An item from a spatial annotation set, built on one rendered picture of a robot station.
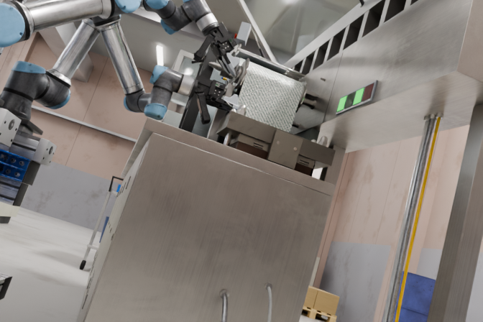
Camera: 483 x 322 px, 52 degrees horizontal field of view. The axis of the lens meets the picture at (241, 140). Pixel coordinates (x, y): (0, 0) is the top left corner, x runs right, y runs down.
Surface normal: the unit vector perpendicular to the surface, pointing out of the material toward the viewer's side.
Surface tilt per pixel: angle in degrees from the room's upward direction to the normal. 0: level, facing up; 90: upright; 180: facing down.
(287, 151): 90
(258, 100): 90
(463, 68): 90
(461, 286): 90
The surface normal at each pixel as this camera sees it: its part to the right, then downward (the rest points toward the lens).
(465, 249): 0.26, -0.13
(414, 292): -0.53, -0.34
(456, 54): -0.92, -0.34
